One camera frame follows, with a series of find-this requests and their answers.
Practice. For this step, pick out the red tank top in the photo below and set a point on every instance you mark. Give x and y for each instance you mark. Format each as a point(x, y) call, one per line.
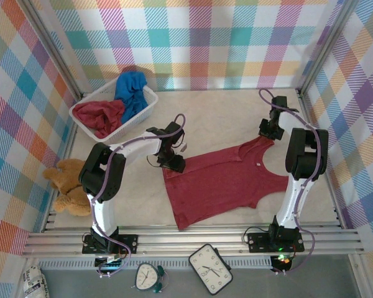
point(217, 186)
point(96, 116)

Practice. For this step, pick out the blue tank top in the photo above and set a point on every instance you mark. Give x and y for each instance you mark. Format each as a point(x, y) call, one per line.
point(130, 90)

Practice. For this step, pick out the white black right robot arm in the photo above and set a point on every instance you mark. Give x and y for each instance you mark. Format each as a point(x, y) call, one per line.
point(292, 198)

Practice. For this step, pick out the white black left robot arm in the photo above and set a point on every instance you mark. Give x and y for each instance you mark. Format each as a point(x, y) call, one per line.
point(136, 146)

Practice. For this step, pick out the white plastic mesh basket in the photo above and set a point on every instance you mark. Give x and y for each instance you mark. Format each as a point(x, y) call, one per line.
point(143, 93)

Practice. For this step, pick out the brown teddy bear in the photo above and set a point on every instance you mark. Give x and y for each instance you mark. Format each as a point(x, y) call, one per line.
point(71, 186)

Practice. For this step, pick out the black rectangular analog clock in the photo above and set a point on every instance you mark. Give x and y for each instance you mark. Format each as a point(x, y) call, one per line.
point(209, 268)

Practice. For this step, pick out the green round alarm clock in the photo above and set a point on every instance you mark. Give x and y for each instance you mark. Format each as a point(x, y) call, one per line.
point(146, 276)

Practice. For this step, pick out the folded newspaper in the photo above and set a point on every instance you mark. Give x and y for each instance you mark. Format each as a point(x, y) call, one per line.
point(32, 279)

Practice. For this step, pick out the aluminium frame rail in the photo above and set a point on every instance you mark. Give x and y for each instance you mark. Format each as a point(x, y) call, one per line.
point(189, 237)

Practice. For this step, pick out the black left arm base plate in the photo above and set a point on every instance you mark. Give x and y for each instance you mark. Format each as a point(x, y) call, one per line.
point(130, 243)

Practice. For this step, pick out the aluminium frame post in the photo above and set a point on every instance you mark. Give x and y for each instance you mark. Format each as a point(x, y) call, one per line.
point(49, 46)
point(326, 46)

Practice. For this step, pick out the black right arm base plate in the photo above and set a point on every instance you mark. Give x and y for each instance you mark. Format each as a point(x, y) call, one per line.
point(258, 242)

